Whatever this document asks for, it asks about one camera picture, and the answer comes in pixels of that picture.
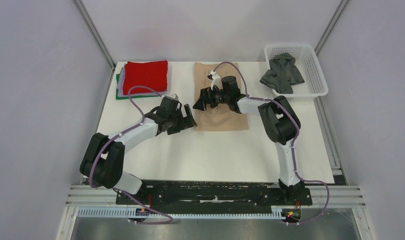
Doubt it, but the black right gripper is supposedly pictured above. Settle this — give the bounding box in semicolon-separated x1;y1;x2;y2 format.
193;83;231;111

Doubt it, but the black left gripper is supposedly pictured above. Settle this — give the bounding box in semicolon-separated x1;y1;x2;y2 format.
167;104;197;135

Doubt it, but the beige t shirt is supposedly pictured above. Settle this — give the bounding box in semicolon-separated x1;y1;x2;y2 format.
193;62;249;132

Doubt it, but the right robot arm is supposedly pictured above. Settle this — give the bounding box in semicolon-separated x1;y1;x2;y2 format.
193;72;305;204

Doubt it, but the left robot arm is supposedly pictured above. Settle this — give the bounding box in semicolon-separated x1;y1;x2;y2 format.
79;96;197;204

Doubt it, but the folded red t shirt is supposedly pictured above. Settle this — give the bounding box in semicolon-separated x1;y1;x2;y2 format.
122;60;168;95

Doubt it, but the dark grey t shirt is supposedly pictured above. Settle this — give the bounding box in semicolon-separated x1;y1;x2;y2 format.
259;52;305;94

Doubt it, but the folded lavender t shirt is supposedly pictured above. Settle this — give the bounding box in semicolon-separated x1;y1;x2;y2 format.
116;66;166;97

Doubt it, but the white plastic basket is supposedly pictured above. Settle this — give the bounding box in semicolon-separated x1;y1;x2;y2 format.
264;43;329;99

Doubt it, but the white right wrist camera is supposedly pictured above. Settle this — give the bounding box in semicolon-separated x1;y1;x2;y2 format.
207;70;222;90

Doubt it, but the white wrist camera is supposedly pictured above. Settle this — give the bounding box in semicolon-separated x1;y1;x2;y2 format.
169;94;179;101
207;70;222;90

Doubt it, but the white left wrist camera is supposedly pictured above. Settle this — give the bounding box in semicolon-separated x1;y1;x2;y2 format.
169;94;179;101

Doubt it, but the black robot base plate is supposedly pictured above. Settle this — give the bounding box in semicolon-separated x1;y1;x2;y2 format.
81;178;347;216

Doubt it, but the white slotted cable duct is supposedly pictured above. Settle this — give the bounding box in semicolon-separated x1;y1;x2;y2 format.
77;207;285;220

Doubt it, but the left aluminium corner post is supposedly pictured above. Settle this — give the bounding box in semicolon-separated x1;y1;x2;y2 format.
73;0;116;70

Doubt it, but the aluminium corner post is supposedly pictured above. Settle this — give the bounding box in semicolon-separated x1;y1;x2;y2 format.
73;0;116;70
314;0;351;55

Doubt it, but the right aluminium corner post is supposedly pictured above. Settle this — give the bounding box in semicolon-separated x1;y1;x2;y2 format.
314;0;351;55

